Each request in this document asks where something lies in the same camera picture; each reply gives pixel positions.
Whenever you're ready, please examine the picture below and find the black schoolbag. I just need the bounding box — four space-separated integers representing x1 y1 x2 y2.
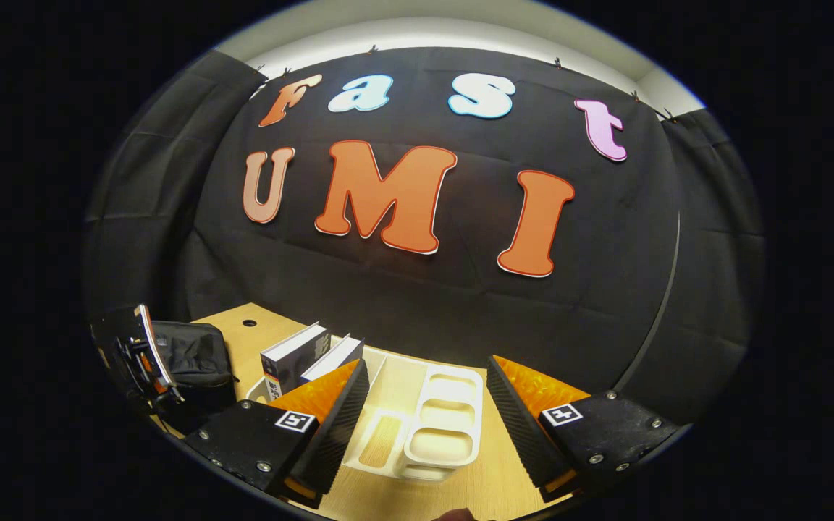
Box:
148 321 239 435

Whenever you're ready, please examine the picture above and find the portrait cover book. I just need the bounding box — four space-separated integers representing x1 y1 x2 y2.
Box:
260 322 332 399

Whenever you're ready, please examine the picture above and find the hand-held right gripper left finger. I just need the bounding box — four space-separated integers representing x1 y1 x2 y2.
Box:
182 357 371 507

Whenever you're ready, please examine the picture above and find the thin grey pole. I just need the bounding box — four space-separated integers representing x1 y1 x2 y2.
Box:
609 212 682 399

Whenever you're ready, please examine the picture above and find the blue spine book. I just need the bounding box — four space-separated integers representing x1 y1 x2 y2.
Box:
300 334 366 386

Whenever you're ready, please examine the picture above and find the white bookshelf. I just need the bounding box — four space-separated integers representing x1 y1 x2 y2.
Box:
247 346 485 483

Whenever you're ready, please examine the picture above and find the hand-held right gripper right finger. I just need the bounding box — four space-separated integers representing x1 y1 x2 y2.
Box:
486 353 682 504

